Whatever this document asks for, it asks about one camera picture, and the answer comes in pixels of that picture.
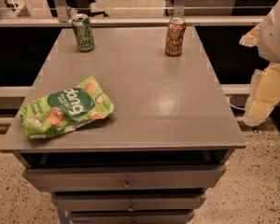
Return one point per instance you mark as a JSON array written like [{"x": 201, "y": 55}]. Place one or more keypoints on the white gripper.
[{"x": 275, "y": 39}]

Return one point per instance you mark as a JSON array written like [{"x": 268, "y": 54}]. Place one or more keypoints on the green soda can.
[{"x": 83, "y": 32}]

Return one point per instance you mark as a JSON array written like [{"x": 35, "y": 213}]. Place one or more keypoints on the bottom grey drawer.
[{"x": 140, "y": 217}]

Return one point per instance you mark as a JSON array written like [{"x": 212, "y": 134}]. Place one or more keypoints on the green rice chip bag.
[{"x": 65, "y": 111}]

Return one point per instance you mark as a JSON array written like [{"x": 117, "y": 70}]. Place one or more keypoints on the middle grey drawer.
[{"x": 128, "y": 202}]

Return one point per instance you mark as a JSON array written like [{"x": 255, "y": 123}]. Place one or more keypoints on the grey drawer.
[
  {"x": 128, "y": 202},
  {"x": 140, "y": 217},
  {"x": 125, "y": 178}
]

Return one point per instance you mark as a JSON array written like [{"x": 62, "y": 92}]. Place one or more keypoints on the grey drawer cabinet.
[{"x": 169, "y": 111}]

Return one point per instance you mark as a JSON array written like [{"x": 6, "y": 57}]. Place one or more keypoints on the top grey drawer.
[{"x": 125, "y": 178}]

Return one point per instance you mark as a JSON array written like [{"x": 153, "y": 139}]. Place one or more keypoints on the gold soda can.
[{"x": 174, "y": 38}]

